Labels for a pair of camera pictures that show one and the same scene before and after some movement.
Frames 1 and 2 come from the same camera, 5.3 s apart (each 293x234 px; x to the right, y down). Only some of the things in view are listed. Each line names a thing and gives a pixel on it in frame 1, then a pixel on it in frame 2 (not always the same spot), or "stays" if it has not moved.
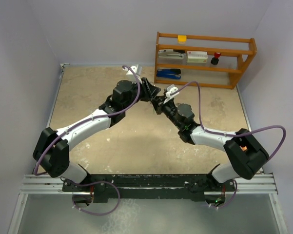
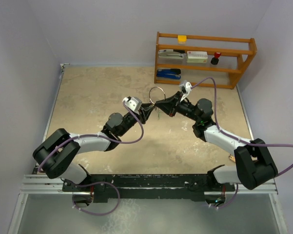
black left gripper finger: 153,90 → 147,106
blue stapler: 172,73 stays
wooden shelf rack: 205,61 stays
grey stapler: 169,53 stays
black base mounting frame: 107,188 stays
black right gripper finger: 155,102 → 168,105
